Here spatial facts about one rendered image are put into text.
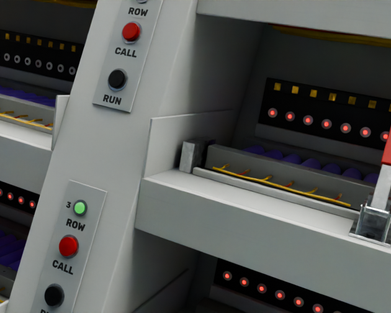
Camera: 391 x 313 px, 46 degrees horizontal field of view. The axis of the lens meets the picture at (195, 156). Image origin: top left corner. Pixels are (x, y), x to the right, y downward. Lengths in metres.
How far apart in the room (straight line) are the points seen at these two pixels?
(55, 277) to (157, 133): 0.15
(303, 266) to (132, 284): 0.16
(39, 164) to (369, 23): 0.30
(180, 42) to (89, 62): 0.09
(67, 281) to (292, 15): 0.29
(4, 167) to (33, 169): 0.04
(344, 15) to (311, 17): 0.02
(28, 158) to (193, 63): 0.18
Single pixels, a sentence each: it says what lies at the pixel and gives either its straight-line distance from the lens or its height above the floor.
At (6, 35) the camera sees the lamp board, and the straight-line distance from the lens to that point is 0.75.
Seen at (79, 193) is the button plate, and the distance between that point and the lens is 0.41.
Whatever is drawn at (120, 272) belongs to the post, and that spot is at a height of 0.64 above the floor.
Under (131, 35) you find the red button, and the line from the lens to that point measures 0.41.
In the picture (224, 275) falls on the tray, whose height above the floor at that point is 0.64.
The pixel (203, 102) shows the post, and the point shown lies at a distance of 0.46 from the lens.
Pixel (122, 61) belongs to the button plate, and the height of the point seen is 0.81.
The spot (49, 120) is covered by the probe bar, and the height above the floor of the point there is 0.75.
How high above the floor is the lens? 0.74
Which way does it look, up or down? 2 degrees up
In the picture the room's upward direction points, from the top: 16 degrees clockwise
